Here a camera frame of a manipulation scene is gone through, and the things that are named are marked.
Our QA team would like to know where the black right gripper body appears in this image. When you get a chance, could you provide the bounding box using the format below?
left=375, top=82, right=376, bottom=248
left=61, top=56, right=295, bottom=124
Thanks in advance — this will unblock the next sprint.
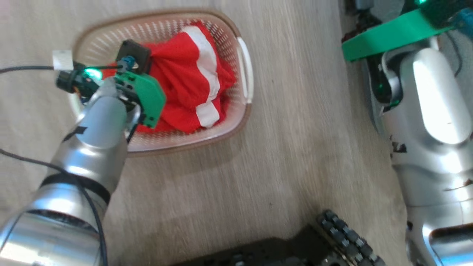
left=365, top=54, right=402, bottom=112

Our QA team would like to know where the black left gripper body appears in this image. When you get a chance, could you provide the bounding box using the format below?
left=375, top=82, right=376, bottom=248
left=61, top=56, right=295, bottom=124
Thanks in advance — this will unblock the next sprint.
left=55, top=63, right=103, bottom=101

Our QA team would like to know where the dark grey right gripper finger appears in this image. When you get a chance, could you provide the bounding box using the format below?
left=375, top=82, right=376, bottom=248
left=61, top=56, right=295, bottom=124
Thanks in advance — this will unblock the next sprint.
left=342, top=14, right=382, bottom=43

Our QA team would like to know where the red and white clothing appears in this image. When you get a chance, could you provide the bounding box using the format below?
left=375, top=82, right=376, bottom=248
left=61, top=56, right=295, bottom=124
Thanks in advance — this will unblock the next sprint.
left=102, top=21, right=237, bottom=134

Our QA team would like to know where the cream basket with brown rim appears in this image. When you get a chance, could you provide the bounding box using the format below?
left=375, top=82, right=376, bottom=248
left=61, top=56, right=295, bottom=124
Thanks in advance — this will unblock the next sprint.
left=69, top=9, right=255, bottom=156

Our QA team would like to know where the white cable tag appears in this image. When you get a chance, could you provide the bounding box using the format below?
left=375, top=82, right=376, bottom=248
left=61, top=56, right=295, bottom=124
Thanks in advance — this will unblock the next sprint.
left=52, top=50, right=74, bottom=71

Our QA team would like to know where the green right camera mount plate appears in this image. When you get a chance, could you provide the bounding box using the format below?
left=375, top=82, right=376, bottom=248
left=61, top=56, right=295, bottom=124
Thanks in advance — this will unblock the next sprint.
left=341, top=9, right=454, bottom=62

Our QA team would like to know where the green camera mount plate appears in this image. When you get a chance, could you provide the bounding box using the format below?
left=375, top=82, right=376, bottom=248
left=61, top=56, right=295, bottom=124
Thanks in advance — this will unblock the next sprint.
left=114, top=70, right=167, bottom=128
left=341, top=9, right=454, bottom=62

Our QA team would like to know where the thin black camera cable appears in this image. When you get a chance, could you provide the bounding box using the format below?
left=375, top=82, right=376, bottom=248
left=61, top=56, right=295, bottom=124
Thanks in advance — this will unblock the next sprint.
left=0, top=65, right=124, bottom=74

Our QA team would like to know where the green left camera mount plate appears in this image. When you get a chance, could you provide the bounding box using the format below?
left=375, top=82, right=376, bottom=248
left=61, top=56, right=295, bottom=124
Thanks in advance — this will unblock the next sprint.
left=114, top=70, right=167, bottom=128

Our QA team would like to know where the blue right cable connector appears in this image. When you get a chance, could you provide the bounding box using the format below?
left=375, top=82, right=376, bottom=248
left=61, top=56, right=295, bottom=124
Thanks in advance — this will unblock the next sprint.
left=454, top=9, right=473, bottom=36

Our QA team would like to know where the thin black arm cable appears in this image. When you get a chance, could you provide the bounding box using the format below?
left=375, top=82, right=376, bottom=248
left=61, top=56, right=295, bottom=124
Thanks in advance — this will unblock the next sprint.
left=0, top=148, right=108, bottom=266

